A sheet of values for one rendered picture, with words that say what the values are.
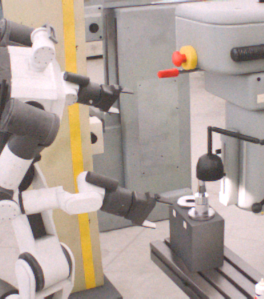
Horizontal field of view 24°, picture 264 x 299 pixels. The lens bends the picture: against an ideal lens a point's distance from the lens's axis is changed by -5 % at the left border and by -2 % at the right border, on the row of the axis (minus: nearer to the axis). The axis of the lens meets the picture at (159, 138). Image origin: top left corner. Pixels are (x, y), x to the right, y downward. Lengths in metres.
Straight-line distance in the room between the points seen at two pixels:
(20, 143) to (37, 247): 0.48
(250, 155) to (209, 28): 0.37
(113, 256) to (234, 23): 2.93
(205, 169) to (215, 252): 0.59
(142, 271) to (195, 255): 1.91
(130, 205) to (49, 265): 0.38
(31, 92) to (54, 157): 1.63
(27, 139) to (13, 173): 0.12
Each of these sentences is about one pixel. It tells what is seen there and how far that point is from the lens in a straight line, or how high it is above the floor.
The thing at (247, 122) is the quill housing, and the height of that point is 1.58.
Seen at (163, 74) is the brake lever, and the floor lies 1.70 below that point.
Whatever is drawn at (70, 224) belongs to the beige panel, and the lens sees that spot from 3.56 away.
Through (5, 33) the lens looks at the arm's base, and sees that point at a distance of 2.00.
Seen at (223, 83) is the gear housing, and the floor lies 1.68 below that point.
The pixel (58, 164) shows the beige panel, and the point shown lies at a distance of 3.40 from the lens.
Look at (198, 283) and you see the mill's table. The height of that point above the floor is 0.96.
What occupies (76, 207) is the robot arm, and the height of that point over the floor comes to 1.31.
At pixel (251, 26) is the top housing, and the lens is 1.49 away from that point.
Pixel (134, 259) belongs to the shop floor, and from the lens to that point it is 4.14.
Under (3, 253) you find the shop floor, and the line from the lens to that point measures 4.37.
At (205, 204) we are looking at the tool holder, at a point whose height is 1.20.
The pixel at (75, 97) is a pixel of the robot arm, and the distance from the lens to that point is 2.21.
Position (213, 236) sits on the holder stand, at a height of 1.09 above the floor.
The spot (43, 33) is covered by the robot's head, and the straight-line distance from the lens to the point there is 1.84.
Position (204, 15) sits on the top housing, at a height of 1.88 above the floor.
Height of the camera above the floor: 2.08
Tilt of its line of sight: 19 degrees down
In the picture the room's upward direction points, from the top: 2 degrees counter-clockwise
